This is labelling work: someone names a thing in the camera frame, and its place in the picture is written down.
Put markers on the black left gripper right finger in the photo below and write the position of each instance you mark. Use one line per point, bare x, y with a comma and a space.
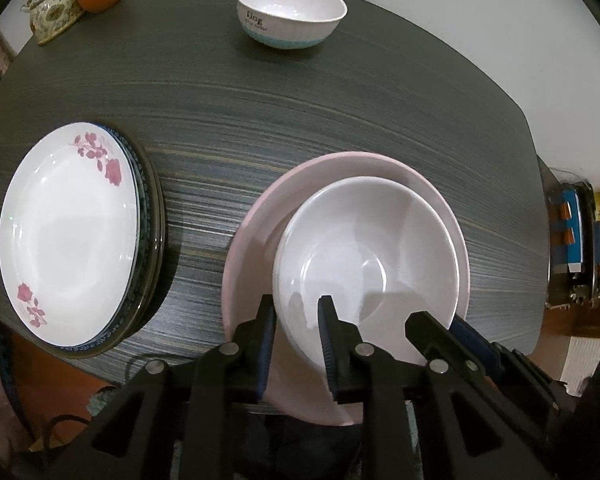
360, 372

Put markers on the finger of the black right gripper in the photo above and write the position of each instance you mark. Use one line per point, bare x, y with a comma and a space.
435, 342
473, 341

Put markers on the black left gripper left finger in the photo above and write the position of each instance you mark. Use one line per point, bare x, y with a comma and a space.
226, 377

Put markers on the large pink bowl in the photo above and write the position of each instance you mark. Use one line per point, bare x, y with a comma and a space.
294, 387

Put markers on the white bowl pink base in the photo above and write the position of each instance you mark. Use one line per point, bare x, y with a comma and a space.
379, 250

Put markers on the blue floral plate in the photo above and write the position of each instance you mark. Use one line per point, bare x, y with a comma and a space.
136, 304

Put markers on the white plate pink flowers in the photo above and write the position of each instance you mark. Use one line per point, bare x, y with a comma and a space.
70, 234

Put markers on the white bowl blue base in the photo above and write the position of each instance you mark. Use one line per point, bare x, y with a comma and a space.
290, 24

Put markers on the cluttered side shelf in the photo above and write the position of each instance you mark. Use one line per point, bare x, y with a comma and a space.
573, 210

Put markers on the floral ceramic teapot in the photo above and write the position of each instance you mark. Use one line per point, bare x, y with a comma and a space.
50, 18

